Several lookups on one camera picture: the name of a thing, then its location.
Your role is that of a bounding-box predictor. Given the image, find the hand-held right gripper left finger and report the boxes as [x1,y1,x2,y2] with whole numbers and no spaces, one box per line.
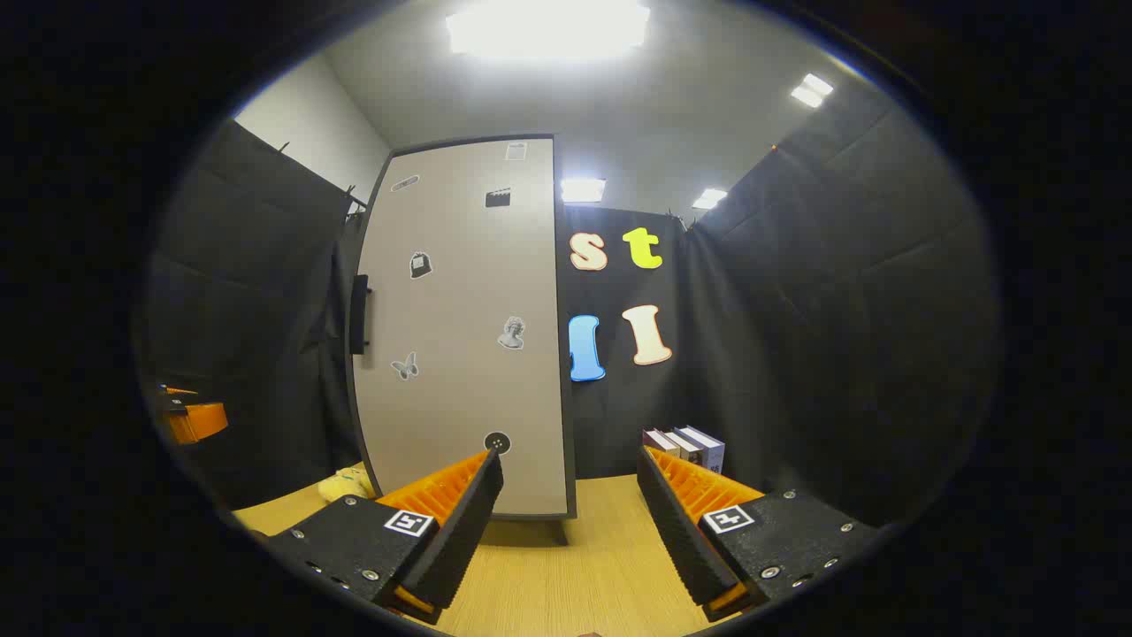
[265,449,505,625]

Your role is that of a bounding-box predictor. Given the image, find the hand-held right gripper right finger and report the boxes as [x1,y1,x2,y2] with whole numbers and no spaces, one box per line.
[637,445,885,623]

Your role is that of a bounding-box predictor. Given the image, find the dark grey cabinet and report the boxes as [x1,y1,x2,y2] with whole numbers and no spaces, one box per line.
[343,133,580,545]

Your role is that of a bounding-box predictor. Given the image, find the black door handle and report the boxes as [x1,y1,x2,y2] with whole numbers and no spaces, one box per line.
[349,274,372,357]

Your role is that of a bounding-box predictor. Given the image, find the white book dark label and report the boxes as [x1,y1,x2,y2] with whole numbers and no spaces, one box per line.
[663,428,705,467]

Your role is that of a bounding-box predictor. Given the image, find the blue-grey book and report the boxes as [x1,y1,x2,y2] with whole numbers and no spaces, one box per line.
[677,426,726,476]

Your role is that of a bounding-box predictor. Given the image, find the yellow plush toy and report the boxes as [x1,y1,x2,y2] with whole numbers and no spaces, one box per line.
[318,466,377,503]

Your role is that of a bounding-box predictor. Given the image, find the black backdrop cloth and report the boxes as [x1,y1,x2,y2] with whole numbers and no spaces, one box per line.
[141,84,1000,532]

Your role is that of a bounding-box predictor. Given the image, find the double ceiling light panel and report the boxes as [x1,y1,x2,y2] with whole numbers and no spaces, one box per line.
[790,73,835,110]

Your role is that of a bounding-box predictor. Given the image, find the large ceiling light panel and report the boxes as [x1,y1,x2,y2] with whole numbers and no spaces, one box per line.
[445,0,653,61]

